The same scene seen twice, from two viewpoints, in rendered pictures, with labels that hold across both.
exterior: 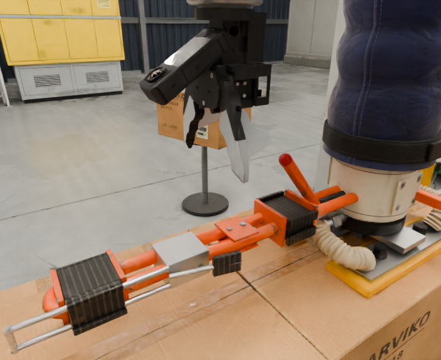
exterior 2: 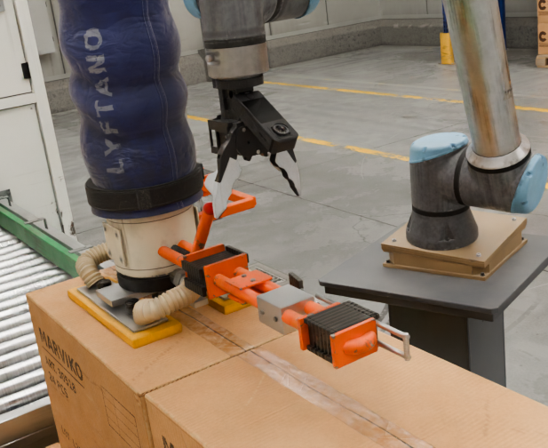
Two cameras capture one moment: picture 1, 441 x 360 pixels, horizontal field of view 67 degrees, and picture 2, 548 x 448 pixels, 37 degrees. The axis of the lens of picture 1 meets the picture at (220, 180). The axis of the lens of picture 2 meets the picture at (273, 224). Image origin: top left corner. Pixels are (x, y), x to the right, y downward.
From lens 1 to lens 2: 1.28 m
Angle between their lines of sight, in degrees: 82
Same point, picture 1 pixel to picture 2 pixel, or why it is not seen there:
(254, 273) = (230, 349)
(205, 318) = (297, 367)
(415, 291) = not seen: hidden behind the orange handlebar
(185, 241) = (275, 294)
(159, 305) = (281, 396)
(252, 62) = not seen: hidden behind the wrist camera
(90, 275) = (339, 315)
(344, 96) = (147, 149)
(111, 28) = not seen: outside the picture
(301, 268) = (223, 325)
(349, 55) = (144, 109)
